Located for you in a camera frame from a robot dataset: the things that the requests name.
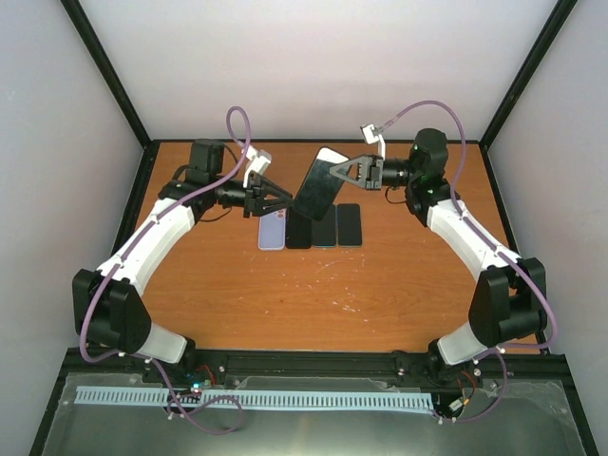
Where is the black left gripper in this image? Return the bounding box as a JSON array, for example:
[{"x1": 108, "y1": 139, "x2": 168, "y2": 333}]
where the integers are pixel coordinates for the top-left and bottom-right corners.
[{"x1": 210, "y1": 172, "x2": 293, "y2": 218}]

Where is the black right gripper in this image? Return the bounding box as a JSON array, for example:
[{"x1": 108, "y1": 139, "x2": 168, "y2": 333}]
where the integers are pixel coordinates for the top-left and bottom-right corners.
[{"x1": 328, "y1": 155, "x2": 419, "y2": 191}]

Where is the lilac phone case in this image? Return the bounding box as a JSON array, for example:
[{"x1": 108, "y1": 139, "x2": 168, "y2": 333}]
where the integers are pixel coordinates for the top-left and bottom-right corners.
[{"x1": 257, "y1": 209, "x2": 286, "y2": 251}]

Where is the phone with lilac case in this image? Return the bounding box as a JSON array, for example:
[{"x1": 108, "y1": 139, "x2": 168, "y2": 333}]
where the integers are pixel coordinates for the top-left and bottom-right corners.
[{"x1": 336, "y1": 203, "x2": 362, "y2": 247}]

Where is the black phone case with ring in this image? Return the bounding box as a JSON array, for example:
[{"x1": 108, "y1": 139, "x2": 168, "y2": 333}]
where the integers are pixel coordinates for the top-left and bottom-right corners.
[{"x1": 285, "y1": 208, "x2": 313, "y2": 249}]

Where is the teal phone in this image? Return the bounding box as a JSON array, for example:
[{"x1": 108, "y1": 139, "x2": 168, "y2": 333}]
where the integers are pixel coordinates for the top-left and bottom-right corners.
[{"x1": 312, "y1": 204, "x2": 337, "y2": 248}]

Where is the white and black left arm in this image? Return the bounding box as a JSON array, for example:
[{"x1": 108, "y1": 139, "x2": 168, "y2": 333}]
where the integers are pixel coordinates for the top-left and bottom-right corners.
[{"x1": 72, "y1": 140, "x2": 293, "y2": 383}]

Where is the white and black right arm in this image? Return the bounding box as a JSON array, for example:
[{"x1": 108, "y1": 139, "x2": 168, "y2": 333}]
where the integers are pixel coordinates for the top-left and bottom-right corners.
[{"x1": 329, "y1": 125, "x2": 549, "y2": 384}]

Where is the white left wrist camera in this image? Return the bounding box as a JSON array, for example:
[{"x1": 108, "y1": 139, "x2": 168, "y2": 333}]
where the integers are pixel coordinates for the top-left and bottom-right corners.
[{"x1": 243, "y1": 145, "x2": 272, "y2": 188}]

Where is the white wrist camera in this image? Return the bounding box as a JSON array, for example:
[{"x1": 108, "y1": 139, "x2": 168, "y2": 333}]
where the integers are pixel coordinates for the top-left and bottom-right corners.
[
  {"x1": 243, "y1": 145, "x2": 272, "y2": 188},
  {"x1": 360, "y1": 123, "x2": 386, "y2": 160}
]

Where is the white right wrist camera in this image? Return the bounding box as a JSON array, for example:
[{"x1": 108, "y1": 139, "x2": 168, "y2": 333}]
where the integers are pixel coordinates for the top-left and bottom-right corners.
[{"x1": 360, "y1": 123, "x2": 386, "y2": 160}]

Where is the black frame rail base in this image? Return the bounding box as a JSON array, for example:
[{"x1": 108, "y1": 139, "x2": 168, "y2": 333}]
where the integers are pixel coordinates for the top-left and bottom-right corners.
[{"x1": 61, "y1": 346, "x2": 571, "y2": 395}]

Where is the black left frame post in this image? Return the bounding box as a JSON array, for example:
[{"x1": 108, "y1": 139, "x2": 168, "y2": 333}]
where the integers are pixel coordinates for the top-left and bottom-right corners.
[{"x1": 60, "y1": 0, "x2": 152, "y2": 149}]

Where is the black frame post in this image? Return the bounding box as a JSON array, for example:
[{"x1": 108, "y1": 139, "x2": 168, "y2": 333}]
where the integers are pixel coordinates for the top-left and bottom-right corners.
[
  {"x1": 60, "y1": 0, "x2": 152, "y2": 149},
  {"x1": 479, "y1": 0, "x2": 578, "y2": 153}
]

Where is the light blue cable duct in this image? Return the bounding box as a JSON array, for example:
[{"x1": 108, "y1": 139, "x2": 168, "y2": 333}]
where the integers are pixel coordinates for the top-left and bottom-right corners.
[{"x1": 74, "y1": 386, "x2": 433, "y2": 413}]

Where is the black right frame post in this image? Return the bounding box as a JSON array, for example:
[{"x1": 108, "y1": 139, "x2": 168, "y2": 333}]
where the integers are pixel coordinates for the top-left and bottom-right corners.
[{"x1": 479, "y1": 0, "x2": 578, "y2": 153}]

